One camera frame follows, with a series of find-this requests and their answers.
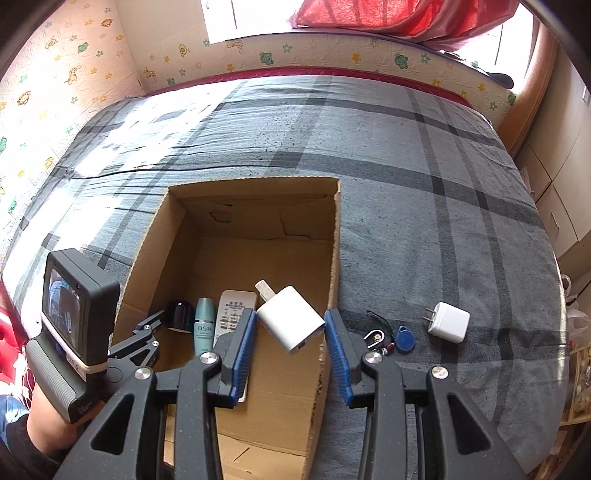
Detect blue key fob tag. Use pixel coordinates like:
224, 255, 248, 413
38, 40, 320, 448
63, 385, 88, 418
394, 326, 416, 353

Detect grey plaid bed sheet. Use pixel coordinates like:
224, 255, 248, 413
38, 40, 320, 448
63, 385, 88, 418
2, 75, 568, 471

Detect beige wardrobe cabinet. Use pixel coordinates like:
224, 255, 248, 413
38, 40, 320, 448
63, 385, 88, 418
514, 45, 591, 278

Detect keyring with carabiner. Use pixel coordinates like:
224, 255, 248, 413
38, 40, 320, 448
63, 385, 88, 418
363, 310, 396, 356

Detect cartoon patterned padded headboard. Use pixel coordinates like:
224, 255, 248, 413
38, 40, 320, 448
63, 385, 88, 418
1, 1, 516, 246

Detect white plastic bags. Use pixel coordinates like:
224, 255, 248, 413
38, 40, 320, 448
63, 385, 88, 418
562, 274, 590, 350

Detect wooden shelf with items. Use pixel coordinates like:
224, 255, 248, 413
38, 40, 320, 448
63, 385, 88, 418
528, 345, 590, 479

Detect black camera display module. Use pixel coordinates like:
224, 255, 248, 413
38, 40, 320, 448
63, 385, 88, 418
41, 248, 120, 375

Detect large white charger plug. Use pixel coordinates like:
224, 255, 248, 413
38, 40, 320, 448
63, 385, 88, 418
423, 302, 470, 344

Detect person's left hand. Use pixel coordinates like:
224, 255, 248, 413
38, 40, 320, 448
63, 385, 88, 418
26, 385, 104, 456

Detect light blue cosmetic bottle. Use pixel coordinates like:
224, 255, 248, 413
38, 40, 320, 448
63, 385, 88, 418
193, 297, 215, 357

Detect red curtain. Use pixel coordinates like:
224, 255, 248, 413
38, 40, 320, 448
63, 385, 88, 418
290, 0, 519, 51

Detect small white charger plug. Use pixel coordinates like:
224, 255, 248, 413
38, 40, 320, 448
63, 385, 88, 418
256, 280, 325, 353

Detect brown cardboard box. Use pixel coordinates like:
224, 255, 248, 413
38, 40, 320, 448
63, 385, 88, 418
113, 177, 341, 479

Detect black cylindrical cap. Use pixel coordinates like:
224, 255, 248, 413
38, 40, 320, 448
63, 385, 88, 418
163, 300, 195, 334

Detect white remote control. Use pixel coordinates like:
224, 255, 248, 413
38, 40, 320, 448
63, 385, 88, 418
212, 290, 257, 408

